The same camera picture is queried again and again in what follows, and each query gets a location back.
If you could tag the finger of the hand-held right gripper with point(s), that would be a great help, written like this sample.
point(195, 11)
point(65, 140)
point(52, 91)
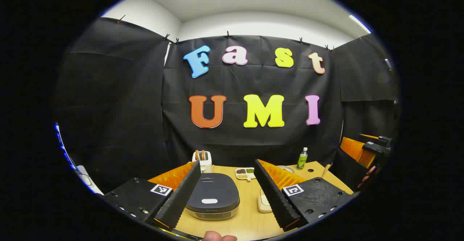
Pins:
point(355, 150)

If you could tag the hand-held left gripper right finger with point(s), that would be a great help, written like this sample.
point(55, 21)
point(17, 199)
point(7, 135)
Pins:
point(273, 197)

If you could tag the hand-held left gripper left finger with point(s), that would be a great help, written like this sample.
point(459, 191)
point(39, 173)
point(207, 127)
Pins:
point(181, 197)

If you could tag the dark grey rice cooker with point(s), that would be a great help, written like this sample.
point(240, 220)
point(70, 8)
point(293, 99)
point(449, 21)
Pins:
point(212, 190)

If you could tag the wooden spoon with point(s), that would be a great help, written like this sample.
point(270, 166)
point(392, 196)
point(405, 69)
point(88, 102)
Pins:
point(326, 170)

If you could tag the white round plate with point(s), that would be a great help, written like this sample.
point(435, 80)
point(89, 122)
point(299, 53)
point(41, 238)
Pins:
point(287, 168)

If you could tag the white divided bean dish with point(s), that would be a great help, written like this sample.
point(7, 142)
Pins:
point(244, 173)

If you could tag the white toaster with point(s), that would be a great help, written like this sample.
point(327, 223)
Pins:
point(206, 165)

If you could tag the green drink bottle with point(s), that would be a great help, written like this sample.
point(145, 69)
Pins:
point(302, 160)

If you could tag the white side table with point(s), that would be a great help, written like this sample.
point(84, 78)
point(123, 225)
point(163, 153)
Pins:
point(88, 183)

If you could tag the black backdrop cloth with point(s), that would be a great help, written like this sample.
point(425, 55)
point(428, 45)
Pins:
point(119, 107)

